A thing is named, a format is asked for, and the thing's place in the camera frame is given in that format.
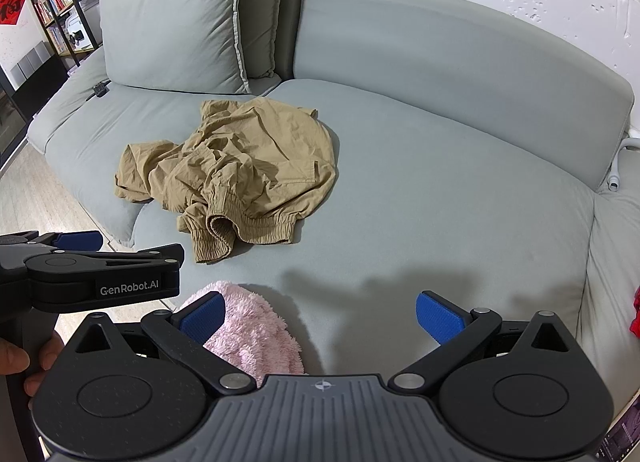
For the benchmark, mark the dark low cabinet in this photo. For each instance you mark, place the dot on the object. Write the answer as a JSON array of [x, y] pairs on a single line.
[[12, 111]]

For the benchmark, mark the large light grey cushion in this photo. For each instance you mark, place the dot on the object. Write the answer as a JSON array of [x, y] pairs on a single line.
[[175, 16]]

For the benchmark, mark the grey sofa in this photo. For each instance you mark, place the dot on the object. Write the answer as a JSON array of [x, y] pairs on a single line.
[[425, 166]]

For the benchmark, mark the person's left hand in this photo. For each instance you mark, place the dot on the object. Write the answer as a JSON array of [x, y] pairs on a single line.
[[14, 358]]

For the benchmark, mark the white-edged smartphone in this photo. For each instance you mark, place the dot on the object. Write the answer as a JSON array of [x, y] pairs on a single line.
[[622, 437]]

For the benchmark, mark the red cloth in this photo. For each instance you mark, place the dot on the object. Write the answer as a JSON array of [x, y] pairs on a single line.
[[636, 312]]

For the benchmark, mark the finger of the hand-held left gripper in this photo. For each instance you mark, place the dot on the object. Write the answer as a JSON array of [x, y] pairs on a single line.
[[170, 253], [80, 240]]

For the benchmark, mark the pink fluffy cloth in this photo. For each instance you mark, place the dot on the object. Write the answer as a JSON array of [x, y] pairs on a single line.
[[255, 332]]

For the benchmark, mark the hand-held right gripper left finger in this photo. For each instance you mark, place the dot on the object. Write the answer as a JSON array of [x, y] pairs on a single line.
[[202, 318]]

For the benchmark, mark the small black clip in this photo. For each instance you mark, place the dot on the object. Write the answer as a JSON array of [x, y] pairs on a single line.
[[100, 89]]

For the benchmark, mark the red wall decoration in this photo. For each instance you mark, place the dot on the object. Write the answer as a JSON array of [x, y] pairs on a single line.
[[11, 6]]

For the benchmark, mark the small grey cushion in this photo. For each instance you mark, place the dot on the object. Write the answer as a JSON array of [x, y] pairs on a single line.
[[262, 6]]

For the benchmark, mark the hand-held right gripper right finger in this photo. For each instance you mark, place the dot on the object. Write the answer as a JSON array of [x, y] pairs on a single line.
[[440, 316]]

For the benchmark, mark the black metal bookshelf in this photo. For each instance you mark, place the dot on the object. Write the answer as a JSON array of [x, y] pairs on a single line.
[[64, 9]]

